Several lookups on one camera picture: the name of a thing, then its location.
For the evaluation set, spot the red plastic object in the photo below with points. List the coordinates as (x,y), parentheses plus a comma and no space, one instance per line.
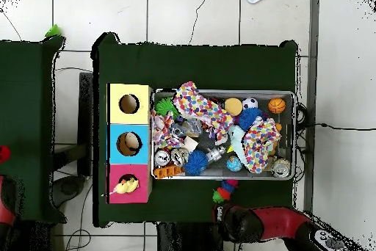
(3,154)

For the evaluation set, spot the orange foam cylinder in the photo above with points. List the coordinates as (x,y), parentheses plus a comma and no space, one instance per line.
(233,106)

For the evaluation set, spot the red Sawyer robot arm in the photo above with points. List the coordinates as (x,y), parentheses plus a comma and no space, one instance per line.
(279,221)

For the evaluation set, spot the mint green knitted cloth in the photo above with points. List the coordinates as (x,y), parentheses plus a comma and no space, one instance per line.
(235,136)

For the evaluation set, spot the small orange basketball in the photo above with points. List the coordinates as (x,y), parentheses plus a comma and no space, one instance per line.
(276,106)

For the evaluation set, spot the bright green object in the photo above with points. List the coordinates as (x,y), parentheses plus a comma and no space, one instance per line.
(53,31)

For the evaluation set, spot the dark green tablecloth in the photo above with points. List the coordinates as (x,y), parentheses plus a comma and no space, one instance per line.
(191,66)
(26,116)

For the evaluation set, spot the multicoloured spiky caterpillar toy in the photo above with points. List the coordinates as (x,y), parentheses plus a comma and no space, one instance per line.
(225,190)

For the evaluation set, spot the shallow metal mesh bin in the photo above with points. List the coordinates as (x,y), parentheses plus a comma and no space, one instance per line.
(282,94)

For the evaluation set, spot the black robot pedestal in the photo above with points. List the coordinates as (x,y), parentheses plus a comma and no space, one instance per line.
(188,239)

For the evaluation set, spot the orange plastic building brick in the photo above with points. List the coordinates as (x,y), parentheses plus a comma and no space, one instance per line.
(169,171)

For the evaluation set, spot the colourful dotted cloth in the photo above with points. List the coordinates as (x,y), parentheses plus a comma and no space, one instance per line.
(260,145)
(199,107)
(163,130)

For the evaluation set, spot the yellow duck plush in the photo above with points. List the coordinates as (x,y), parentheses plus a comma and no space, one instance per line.
(127,186)

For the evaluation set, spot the green spiky ball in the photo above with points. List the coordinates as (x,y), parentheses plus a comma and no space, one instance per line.
(165,106)

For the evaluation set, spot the wooden box with three holes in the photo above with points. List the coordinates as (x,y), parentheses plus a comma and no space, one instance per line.
(141,116)

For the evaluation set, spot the blue spiky ball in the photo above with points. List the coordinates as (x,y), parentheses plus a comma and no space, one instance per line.
(248,117)
(196,163)

